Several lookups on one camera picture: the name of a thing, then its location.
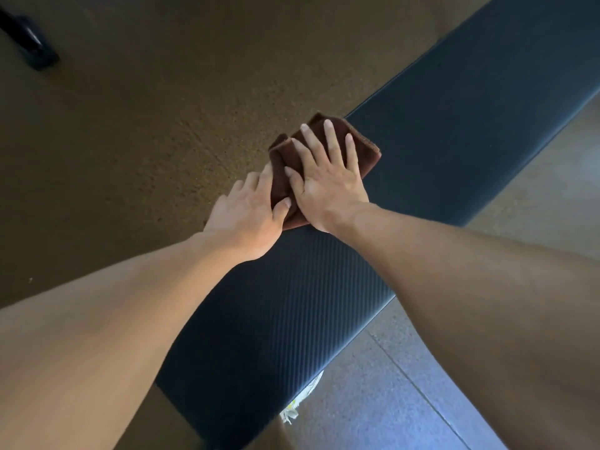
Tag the person's right forearm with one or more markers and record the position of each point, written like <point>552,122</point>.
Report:
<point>492,323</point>

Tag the person's right middle finger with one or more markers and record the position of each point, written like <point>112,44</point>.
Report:
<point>316,145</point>

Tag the brown cloth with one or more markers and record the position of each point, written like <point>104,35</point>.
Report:
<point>328,149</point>

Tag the person's left thumb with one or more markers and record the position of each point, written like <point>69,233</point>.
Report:
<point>281,213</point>

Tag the person's left hand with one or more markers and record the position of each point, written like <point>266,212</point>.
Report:
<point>243,220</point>

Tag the person's right little finger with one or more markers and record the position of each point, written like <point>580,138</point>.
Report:
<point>352,154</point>

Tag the person's left middle finger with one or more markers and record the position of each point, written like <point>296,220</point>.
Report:
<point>250,181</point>

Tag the black equipment foot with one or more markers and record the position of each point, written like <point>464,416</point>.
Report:
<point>28,39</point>

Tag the black padded bench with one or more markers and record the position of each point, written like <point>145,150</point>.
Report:
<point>375,220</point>

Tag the person's right thumb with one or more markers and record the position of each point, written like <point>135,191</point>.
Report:
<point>295,182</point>

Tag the person's right hand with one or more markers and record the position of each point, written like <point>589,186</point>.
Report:
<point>330,194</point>

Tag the white patterned garment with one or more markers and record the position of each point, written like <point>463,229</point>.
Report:
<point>300,400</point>

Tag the person's left forearm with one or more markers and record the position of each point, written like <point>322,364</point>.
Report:
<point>98,332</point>

